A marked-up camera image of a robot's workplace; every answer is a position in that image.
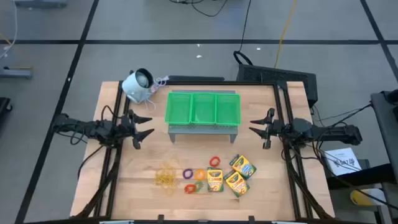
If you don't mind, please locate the black aluminium table frame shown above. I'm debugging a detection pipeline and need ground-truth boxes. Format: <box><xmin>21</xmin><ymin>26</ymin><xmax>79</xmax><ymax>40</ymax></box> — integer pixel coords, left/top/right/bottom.
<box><xmin>70</xmin><ymin>80</ymin><xmax>336</xmax><ymax>224</ymax></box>

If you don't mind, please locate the black cable with loop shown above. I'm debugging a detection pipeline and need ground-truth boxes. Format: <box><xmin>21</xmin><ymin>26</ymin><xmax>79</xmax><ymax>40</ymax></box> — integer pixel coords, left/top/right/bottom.
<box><xmin>233</xmin><ymin>0</ymin><xmax>253</xmax><ymax>65</ymax></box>

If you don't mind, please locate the grey stand base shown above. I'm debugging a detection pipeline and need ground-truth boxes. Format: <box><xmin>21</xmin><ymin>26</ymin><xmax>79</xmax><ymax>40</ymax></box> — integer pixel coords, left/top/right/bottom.
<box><xmin>0</xmin><ymin>65</ymin><xmax>34</xmax><ymax>79</ymax></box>
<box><xmin>14</xmin><ymin>0</ymin><xmax>68</xmax><ymax>9</ymax></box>

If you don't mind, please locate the yellow green crayon box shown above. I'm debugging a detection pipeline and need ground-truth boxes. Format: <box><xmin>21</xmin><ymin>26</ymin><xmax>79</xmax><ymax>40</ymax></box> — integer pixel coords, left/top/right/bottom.
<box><xmin>206</xmin><ymin>167</ymin><xmax>224</xmax><ymax>192</ymax></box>
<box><xmin>229</xmin><ymin>154</ymin><xmax>257</xmax><ymax>180</ymax></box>
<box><xmin>223</xmin><ymin>169</ymin><xmax>251</xmax><ymax>198</ymax></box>

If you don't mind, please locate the white printed paper sheet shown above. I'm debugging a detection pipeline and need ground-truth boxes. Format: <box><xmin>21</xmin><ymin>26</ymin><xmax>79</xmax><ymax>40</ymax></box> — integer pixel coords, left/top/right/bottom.
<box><xmin>323</xmin><ymin>147</ymin><xmax>363</xmax><ymax>177</ymax></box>

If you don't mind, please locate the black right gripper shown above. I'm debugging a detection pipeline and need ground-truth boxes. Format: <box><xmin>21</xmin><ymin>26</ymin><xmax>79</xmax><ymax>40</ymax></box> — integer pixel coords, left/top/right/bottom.
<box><xmin>248</xmin><ymin>108</ymin><xmax>285</xmax><ymax>150</ymax></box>

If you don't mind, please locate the grey perforated metal riser shelf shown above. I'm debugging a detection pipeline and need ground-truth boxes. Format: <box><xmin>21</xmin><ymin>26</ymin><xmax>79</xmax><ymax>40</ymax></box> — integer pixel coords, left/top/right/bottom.
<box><xmin>167</xmin><ymin>89</ymin><xmax>239</xmax><ymax>144</ymax></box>

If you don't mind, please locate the black object on floor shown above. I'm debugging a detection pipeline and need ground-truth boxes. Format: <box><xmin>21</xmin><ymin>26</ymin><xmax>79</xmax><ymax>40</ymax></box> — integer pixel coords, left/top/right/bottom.
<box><xmin>0</xmin><ymin>96</ymin><xmax>13</xmax><ymax>125</ymax></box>

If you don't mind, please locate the black side shelf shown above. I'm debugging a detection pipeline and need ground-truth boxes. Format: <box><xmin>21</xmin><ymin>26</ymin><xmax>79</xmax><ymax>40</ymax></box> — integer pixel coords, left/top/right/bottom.
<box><xmin>326</xmin><ymin>163</ymin><xmax>398</xmax><ymax>190</ymax></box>

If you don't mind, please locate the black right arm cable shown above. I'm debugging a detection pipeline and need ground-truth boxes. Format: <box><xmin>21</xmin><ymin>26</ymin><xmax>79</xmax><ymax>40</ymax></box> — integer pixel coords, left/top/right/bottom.
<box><xmin>280</xmin><ymin>138</ymin><xmax>323</xmax><ymax>162</ymax></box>

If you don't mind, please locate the black cart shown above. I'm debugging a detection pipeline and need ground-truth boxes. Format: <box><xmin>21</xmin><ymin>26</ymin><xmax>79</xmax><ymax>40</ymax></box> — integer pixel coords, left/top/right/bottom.
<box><xmin>369</xmin><ymin>90</ymin><xmax>398</xmax><ymax>184</ymax></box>

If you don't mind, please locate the yellow rubber band pile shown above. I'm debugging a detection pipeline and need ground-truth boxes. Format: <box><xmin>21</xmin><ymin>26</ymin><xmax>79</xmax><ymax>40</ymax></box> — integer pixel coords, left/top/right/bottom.
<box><xmin>154</xmin><ymin>160</ymin><xmax>181</xmax><ymax>196</ymax></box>

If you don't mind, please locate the white round camera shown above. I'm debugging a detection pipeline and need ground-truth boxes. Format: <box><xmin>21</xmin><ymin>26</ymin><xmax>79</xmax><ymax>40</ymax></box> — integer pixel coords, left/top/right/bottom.
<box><xmin>121</xmin><ymin>68</ymin><xmax>155</xmax><ymax>103</ymax></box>

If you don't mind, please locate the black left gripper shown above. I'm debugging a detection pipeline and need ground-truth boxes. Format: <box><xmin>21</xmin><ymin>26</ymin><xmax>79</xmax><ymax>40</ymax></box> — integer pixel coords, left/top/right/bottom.
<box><xmin>119</xmin><ymin>108</ymin><xmax>155</xmax><ymax>151</ymax></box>

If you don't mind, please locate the yellow white round object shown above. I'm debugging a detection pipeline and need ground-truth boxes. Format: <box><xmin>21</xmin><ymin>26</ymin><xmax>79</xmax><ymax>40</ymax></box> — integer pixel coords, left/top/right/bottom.
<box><xmin>349</xmin><ymin>188</ymin><xmax>386</xmax><ymax>207</ymax></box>

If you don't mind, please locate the black curved cable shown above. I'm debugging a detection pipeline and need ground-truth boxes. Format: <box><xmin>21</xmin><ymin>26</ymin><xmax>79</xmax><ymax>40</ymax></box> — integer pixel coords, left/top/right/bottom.
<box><xmin>169</xmin><ymin>0</ymin><xmax>229</xmax><ymax>18</ymax></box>

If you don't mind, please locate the yellow cable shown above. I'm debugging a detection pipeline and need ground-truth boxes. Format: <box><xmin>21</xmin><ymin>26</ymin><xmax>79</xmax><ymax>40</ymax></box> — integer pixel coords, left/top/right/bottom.
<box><xmin>274</xmin><ymin>0</ymin><xmax>298</xmax><ymax>68</ymax></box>

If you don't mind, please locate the white cable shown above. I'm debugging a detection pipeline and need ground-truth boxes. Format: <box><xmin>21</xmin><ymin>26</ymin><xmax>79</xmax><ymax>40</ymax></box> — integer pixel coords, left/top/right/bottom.
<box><xmin>144</xmin><ymin>76</ymin><xmax>170</xmax><ymax>112</ymax></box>

